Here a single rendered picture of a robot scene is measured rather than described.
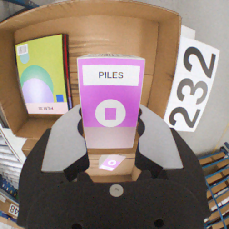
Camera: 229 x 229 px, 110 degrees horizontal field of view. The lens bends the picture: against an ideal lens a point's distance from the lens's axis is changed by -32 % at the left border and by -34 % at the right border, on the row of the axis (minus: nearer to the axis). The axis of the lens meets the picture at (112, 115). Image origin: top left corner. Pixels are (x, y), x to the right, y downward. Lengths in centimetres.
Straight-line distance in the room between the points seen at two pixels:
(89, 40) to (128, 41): 9
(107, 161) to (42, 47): 38
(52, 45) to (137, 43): 19
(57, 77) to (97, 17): 16
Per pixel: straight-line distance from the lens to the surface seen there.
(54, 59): 27
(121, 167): 53
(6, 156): 81
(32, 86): 31
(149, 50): 30
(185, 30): 36
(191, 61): 24
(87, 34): 29
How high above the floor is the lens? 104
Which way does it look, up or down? 58 degrees down
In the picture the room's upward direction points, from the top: 175 degrees clockwise
